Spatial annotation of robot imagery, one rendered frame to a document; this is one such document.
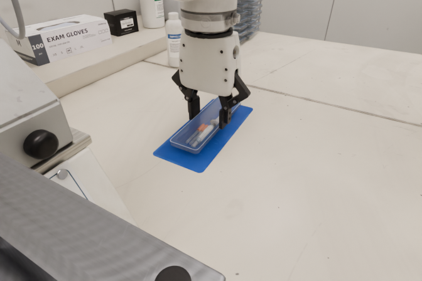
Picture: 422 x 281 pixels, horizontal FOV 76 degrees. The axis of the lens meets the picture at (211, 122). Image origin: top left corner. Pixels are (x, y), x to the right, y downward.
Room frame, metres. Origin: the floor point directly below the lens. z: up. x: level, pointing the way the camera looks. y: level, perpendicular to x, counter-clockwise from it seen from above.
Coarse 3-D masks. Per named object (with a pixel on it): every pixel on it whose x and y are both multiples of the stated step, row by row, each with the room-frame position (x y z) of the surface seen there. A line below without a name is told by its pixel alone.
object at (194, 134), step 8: (216, 104) 0.49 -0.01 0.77; (200, 112) 0.45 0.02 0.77; (208, 112) 0.45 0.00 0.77; (216, 112) 0.45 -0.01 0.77; (192, 120) 0.42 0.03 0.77; (200, 120) 0.42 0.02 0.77; (208, 120) 0.42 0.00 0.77; (216, 120) 0.42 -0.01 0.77; (184, 128) 0.40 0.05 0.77; (192, 128) 0.40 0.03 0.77; (200, 128) 0.40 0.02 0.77; (208, 128) 0.40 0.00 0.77; (216, 128) 0.40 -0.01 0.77; (176, 136) 0.37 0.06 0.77; (184, 136) 0.37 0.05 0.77; (192, 136) 0.37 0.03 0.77; (200, 136) 0.37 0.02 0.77; (208, 136) 0.37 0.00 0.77; (184, 144) 0.35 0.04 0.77; (192, 144) 0.35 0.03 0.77; (200, 144) 0.35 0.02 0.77
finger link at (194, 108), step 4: (180, 88) 0.45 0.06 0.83; (184, 88) 0.44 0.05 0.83; (184, 92) 0.44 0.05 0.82; (192, 96) 0.44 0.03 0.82; (196, 96) 0.45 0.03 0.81; (192, 100) 0.44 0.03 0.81; (196, 100) 0.44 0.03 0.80; (188, 104) 0.43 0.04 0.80; (192, 104) 0.43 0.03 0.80; (196, 104) 0.44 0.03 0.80; (188, 108) 0.43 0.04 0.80; (192, 108) 0.43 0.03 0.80; (196, 108) 0.44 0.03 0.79; (188, 112) 0.44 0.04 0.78; (192, 112) 0.43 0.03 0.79; (196, 112) 0.44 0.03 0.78; (192, 116) 0.43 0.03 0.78
